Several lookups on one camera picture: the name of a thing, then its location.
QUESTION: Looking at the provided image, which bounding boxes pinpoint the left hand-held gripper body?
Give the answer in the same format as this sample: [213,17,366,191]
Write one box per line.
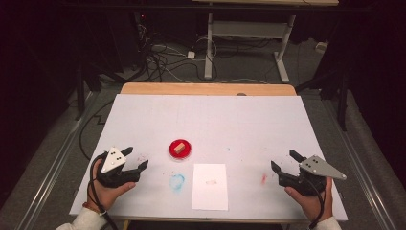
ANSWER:
[95,147,142,189]

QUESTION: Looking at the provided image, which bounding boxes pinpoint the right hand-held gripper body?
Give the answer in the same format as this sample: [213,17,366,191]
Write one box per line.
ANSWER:
[278,154,348,197]

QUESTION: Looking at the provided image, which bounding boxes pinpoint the round red ink pad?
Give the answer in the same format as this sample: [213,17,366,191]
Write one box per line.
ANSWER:
[168,138,193,161]

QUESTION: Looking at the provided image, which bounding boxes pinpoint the person's left hand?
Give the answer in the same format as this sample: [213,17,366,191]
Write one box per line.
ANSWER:
[85,158,137,213]

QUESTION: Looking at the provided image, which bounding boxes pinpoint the person's right hand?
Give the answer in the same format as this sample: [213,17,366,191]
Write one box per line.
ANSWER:
[283,176,335,223]

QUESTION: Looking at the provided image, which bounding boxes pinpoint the black metal stand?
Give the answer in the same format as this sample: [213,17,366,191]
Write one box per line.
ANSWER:
[74,61,128,122]
[295,63,350,132]

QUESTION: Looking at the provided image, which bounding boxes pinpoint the white paper sheet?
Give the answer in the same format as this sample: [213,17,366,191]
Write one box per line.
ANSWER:
[191,163,230,212]

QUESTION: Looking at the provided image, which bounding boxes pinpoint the white table cover board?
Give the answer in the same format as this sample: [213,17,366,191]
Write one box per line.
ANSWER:
[69,93,349,222]

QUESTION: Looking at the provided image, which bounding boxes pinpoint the wooden table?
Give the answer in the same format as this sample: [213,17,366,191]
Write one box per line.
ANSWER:
[120,81,340,225]

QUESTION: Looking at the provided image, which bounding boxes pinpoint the white box on floor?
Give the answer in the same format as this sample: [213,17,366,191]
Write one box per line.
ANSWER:
[314,41,329,54]

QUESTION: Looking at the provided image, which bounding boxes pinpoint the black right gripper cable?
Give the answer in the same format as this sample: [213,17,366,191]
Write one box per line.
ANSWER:
[303,177,327,230]

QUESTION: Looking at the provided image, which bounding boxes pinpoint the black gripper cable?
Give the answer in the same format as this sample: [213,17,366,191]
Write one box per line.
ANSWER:
[89,151,120,230]
[303,177,327,230]

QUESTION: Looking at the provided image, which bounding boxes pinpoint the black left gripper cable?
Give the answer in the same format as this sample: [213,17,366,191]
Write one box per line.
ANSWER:
[89,151,120,230]

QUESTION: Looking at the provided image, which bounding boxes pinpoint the black floor cable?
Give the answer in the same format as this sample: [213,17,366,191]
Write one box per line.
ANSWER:
[78,99,115,161]

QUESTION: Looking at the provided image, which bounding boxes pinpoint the metal floor rail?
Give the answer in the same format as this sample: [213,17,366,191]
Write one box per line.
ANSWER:
[320,95,398,230]
[13,91,101,230]

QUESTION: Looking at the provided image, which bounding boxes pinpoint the tangle of floor cables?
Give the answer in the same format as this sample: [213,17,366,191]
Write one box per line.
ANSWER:
[135,22,221,83]

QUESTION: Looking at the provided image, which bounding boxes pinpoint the white desk frame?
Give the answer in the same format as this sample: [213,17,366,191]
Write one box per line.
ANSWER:
[191,0,340,84]

